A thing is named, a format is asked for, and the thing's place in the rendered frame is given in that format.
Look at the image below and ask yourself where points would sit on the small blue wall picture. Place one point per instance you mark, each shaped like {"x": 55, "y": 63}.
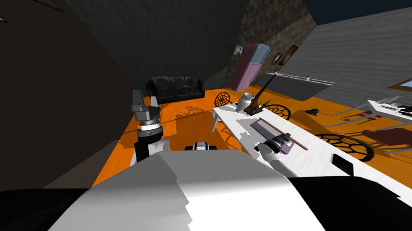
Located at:
{"x": 238, "y": 49}

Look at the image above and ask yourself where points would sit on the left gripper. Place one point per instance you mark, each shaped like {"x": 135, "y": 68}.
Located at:
{"x": 146, "y": 114}

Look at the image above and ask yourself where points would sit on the grey counter with white top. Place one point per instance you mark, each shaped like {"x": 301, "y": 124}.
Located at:
{"x": 294, "y": 87}

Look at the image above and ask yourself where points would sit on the small dark framed picture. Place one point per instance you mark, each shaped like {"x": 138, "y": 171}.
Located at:
{"x": 276, "y": 58}

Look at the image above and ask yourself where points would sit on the white table with dark items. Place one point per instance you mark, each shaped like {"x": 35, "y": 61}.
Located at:
{"x": 411, "y": 116}

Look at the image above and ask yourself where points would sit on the dark brown spiky sculpture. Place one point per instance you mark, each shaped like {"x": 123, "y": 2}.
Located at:
{"x": 259, "y": 102}

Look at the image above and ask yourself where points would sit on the small dark blue object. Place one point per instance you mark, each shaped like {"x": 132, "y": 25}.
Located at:
{"x": 314, "y": 111}

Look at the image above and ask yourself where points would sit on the long white table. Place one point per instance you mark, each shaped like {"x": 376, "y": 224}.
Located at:
{"x": 316, "y": 163}

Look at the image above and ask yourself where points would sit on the purple grey flat book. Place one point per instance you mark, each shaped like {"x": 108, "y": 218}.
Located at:
{"x": 262, "y": 130}

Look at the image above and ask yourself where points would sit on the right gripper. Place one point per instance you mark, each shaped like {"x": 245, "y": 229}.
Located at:
{"x": 282, "y": 141}

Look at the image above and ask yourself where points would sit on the black sofa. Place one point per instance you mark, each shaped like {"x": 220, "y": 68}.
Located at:
{"x": 175, "y": 87}

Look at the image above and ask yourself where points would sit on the dark red bench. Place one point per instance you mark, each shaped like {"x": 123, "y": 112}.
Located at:
{"x": 400, "y": 138}

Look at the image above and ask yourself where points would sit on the white vase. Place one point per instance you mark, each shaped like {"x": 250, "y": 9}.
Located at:
{"x": 245, "y": 101}

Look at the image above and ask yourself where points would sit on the black flat rectangular phone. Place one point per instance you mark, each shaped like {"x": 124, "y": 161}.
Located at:
{"x": 342, "y": 164}

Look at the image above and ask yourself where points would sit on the purple and blue fridge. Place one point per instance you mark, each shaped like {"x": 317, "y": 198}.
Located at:
{"x": 251, "y": 67}

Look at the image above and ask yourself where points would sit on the tall dark framed picture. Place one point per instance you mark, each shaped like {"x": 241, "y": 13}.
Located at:
{"x": 289, "y": 55}

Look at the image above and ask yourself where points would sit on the black wheel-back chair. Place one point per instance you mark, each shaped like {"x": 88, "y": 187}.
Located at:
{"x": 222, "y": 99}
{"x": 278, "y": 110}

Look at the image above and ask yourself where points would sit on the brown thin rod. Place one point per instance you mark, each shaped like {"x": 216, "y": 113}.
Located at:
{"x": 269, "y": 125}

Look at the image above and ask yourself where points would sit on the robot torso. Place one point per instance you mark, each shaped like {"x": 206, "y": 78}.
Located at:
{"x": 218, "y": 198}

